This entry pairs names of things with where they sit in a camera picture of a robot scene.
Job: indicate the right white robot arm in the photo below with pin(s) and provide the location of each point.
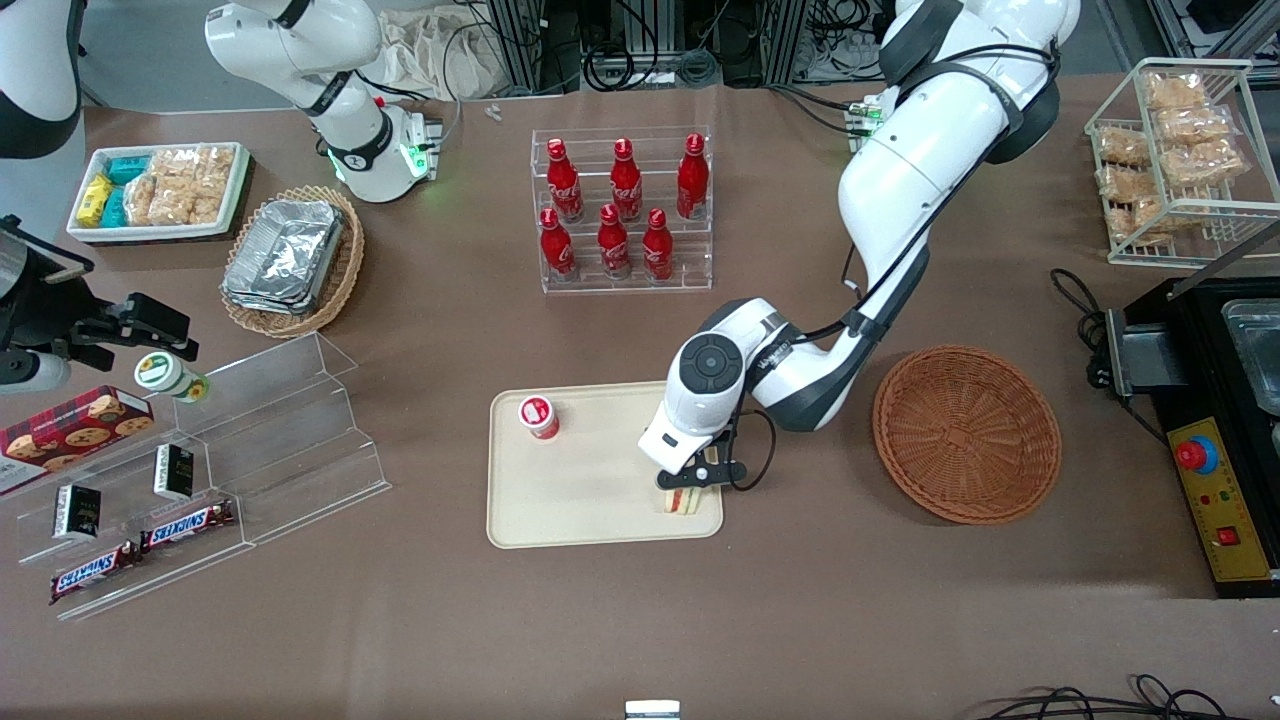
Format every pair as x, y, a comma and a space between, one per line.
310, 50

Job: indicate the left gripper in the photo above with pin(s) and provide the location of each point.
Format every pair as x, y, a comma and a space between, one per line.
721, 443

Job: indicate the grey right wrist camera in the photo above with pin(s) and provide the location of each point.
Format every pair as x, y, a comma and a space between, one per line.
30, 372

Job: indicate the aluminium frame post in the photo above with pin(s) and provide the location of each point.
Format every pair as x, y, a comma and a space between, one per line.
515, 45

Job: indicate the black sealing machine yellow panel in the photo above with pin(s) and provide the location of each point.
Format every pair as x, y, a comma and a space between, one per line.
1180, 400

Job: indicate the snickers bar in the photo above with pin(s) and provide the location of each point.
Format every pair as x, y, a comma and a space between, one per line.
95, 572
188, 525

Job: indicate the white cloth bag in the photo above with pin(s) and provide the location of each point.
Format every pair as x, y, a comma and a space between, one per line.
440, 55

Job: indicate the yellow snack box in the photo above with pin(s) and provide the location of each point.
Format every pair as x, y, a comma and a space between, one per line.
94, 200

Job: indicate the small white clip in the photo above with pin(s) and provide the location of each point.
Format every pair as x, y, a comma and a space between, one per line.
494, 112

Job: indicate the clear acrylic bottle rack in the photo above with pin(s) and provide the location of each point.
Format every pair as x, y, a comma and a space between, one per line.
622, 270

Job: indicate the aluminium frame rail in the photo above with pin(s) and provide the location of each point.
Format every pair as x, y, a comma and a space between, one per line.
1220, 25

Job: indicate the small black box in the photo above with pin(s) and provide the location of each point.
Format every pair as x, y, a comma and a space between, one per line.
76, 512
174, 472

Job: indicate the fried snack pack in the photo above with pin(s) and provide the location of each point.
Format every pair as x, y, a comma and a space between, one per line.
1140, 218
1192, 125
1122, 146
1205, 162
1128, 183
1175, 92

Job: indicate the round brown wicker basket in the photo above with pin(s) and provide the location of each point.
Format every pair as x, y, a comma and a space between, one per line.
965, 440

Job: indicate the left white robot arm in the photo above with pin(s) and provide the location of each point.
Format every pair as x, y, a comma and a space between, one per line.
900, 180

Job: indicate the red tartan cookie box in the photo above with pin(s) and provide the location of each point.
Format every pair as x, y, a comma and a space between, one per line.
70, 430

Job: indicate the red cola bottle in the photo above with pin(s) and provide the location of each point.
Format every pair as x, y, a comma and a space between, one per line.
692, 180
657, 245
613, 245
625, 185
556, 248
563, 185

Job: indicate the white box edge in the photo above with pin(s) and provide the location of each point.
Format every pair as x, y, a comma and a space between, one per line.
652, 710

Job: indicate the clear acrylic step shelf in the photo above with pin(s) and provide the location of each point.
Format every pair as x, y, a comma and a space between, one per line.
290, 440

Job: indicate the green lid cup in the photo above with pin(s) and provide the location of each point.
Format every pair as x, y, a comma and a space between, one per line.
165, 373

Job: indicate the rice cracker pack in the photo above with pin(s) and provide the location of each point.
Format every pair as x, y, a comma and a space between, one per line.
172, 205
142, 200
195, 162
212, 200

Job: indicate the beige plastic tray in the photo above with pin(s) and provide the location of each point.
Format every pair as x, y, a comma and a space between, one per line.
590, 490

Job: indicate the red lid cup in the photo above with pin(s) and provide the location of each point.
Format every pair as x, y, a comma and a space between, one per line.
538, 416

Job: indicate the sandwich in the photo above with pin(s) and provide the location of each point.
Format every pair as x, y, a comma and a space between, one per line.
682, 502

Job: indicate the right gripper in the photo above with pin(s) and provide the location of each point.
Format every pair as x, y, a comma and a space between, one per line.
40, 312

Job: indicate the oval light wicker basket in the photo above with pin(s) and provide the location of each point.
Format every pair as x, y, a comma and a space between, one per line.
345, 270

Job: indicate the white plastic bin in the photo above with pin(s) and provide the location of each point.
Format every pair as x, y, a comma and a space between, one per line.
85, 235

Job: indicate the teal snack box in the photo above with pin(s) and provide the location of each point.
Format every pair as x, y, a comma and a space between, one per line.
128, 168
114, 208

